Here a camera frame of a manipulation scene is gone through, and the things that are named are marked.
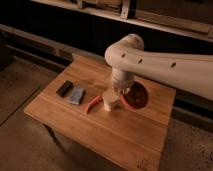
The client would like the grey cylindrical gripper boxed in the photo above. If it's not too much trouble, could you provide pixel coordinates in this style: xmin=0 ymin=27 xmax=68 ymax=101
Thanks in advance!
xmin=111 ymin=68 xmax=134 ymax=94

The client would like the red ceramic bowl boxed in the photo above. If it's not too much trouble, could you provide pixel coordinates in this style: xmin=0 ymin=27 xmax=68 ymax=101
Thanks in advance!
xmin=120 ymin=82 xmax=149 ymax=109

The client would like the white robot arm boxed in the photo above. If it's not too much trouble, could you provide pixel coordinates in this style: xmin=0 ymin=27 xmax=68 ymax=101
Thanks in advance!
xmin=105 ymin=34 xmax=213 ymax=100

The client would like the white paper cup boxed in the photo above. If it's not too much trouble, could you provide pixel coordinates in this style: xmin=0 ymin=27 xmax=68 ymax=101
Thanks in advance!
xmin=102 ymin=89 xmax=119 ymax=111

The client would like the orange carrot toy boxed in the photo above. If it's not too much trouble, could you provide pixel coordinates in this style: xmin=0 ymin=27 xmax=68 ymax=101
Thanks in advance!
xmin=85 ymin=95 xmax=102 ymax=114

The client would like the blue sponge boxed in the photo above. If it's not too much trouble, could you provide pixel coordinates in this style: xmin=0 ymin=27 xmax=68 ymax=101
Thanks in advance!
xmin=69 ymin=87 xmax=84 ymax=105

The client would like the wooden table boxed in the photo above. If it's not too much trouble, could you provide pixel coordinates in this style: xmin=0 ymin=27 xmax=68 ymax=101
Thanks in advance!
xmin=24 ymin=56 xmax=176 ymax=171

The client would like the black rectangular block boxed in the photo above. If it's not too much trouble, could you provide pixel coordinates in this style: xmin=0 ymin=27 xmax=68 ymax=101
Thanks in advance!
xmin=56 ymin=80 xmax=73 ymax=97

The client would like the wooden shelf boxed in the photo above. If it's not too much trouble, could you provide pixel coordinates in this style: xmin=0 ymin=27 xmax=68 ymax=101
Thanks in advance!
xmin=32 ymin=0 xmax=213 ymax=42

